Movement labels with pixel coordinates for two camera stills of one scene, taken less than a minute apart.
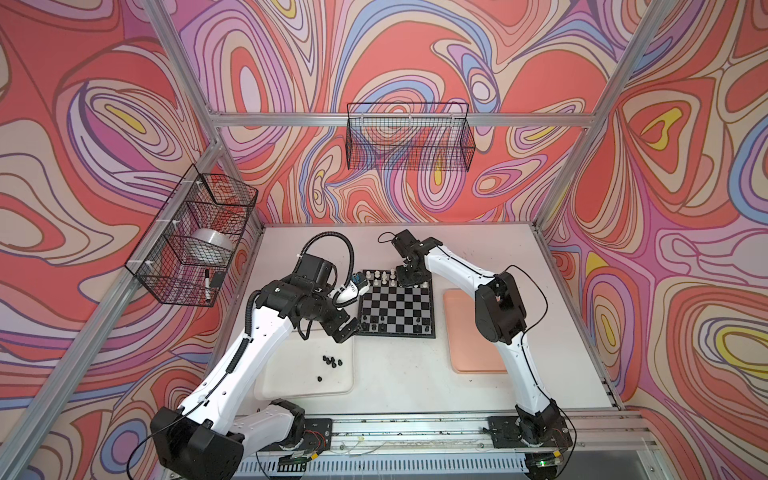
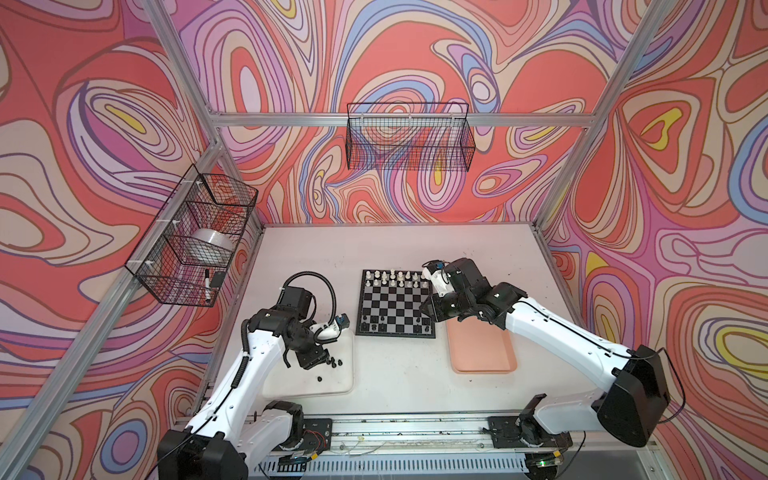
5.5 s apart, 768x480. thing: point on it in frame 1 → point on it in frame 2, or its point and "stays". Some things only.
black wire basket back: [409, 137] stays
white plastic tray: [317, 366] stays
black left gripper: [333, 327] → [310, 358]
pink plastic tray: [471, 351] stays
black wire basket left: [184, 255] stays
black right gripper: [405, 282] → [435, 313]
